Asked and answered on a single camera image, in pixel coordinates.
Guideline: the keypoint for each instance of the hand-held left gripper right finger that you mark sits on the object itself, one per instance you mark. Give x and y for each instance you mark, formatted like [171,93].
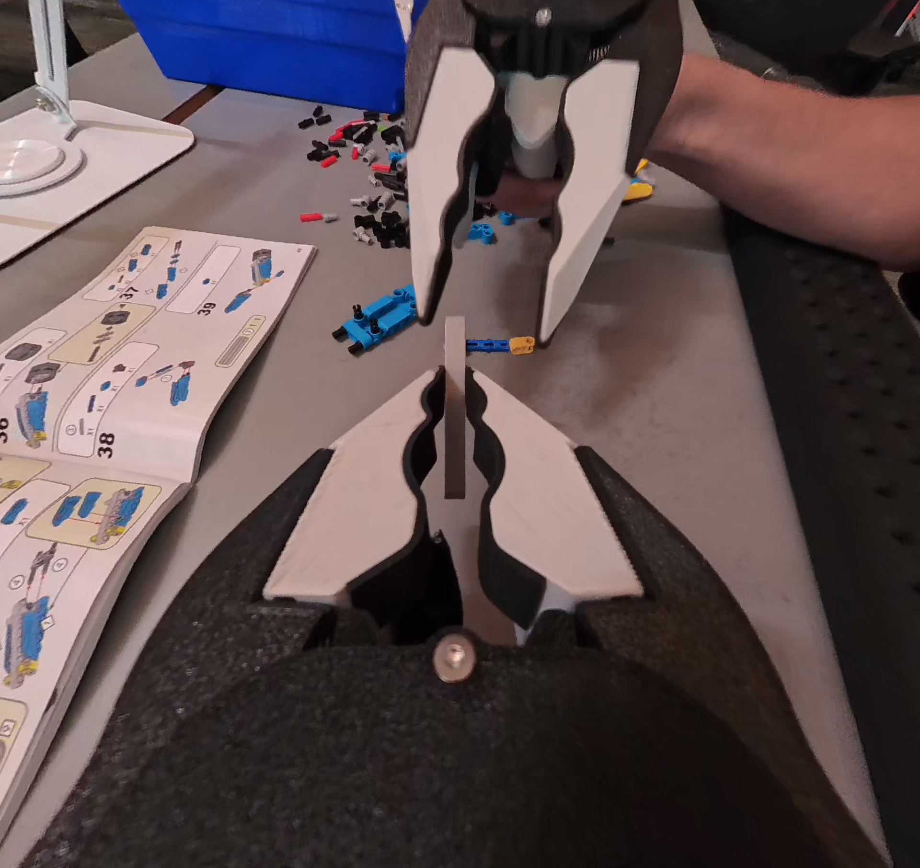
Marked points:
[560,523]

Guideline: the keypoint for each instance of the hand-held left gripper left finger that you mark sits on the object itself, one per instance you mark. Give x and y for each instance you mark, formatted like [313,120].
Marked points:
[345,523]

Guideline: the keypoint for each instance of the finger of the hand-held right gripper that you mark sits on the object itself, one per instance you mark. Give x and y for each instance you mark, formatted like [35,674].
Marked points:
[600,149]
[438,149]

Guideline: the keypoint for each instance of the pile of building block pieces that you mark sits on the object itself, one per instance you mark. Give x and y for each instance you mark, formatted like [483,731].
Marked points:
[374,171]

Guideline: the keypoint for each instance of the grey beam piece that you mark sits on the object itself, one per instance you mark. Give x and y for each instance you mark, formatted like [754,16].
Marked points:
[456,415]

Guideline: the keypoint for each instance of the blue block piece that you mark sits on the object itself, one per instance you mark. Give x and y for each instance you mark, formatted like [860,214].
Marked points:
[377,318]

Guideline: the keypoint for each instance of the blue pin piece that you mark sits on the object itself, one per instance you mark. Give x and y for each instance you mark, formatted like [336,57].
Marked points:
[489,345]

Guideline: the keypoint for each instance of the person's right forearm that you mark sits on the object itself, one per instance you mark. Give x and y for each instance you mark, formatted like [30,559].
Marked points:
[790,156]

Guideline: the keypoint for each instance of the grey desk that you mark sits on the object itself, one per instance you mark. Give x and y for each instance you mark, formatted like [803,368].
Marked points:
[647,394]

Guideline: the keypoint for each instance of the person's right hand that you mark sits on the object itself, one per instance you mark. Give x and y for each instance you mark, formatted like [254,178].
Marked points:
[528,196]

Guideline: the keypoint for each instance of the small yellow connector piece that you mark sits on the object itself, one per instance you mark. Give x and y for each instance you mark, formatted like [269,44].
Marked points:
[522,346]

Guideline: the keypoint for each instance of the blue plastic bin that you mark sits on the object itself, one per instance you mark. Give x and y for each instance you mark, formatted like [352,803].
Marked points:
[273,27]

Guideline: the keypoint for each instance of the instruction booklet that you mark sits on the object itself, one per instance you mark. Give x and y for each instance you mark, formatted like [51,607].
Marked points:
[108,415]

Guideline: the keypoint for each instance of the white laptop stand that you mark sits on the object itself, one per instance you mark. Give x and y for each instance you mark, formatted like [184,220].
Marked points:
[93,156]

